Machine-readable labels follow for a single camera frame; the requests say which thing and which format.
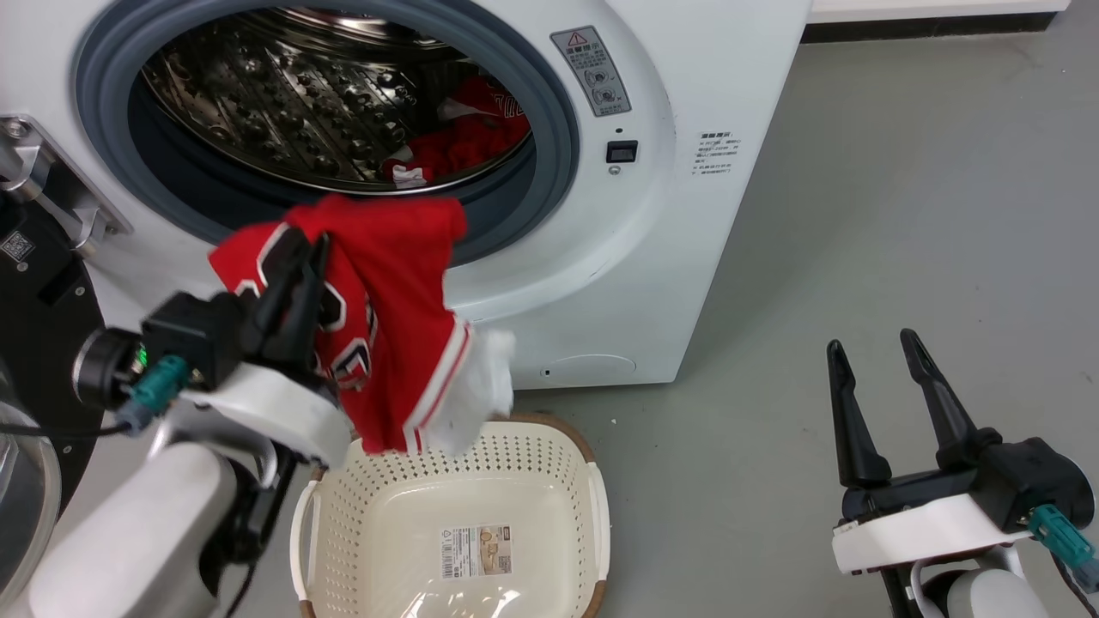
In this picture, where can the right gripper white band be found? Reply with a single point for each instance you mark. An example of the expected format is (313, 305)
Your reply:
(919, 528)

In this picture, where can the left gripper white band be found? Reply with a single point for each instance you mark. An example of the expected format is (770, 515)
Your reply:
(292, 412)

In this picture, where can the red jersey with white trim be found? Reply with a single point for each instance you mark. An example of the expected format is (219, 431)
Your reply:
(395, 283)

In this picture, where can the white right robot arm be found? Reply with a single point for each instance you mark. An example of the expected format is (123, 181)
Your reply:
(979, 596)

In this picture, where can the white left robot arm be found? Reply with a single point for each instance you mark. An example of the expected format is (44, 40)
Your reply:
(129, 532)

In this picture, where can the cream perforated laundry basket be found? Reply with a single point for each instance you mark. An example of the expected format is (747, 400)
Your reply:
(386, 515)

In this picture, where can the red clothes with white trim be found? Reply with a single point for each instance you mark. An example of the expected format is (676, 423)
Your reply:
(468, 137)

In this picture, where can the white front-load washing machine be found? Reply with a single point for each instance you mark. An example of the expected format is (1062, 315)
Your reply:
(687, 257)

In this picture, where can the stainless steel washer drum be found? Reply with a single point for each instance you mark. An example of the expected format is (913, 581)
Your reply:
(292, 103)

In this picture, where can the black washer door with glass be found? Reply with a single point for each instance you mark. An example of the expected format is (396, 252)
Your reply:
(39, 326)

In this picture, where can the metal door hinge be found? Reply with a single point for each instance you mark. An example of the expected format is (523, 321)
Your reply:
(51, 180)

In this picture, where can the round washer filter cover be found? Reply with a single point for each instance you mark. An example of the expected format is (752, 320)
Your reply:
(592, 367)

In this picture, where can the paper label sticker with barcode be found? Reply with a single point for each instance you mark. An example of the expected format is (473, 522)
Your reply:
(476, 551)

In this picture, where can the printed text label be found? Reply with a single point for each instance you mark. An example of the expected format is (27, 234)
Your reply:
(717, 154)

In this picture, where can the grey rubber door gasket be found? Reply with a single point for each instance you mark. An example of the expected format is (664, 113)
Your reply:
(549, 103)

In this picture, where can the black door lock slot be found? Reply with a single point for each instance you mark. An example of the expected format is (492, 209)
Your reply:
(622, 151)

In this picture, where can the grey warning sticker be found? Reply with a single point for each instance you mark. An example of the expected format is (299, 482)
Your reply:
(591, 70)

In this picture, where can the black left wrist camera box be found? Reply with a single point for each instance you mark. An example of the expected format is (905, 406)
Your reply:
(193, 335)

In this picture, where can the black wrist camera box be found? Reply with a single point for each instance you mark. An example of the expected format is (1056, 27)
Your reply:
(1039, 481)
(193, 335)

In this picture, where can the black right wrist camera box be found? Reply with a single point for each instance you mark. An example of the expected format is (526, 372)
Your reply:
(1039, 481)

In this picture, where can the black wall baseboard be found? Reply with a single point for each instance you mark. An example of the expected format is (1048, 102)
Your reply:
(927, 27)

